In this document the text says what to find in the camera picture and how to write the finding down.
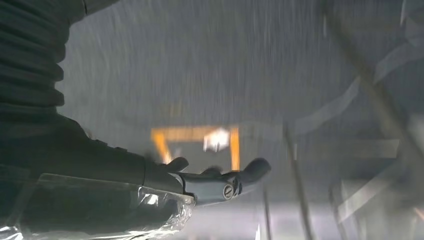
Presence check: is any yellow floor tape square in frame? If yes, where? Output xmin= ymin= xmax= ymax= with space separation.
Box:
xmin=150 ymin=125 xmax=241 ymax=172

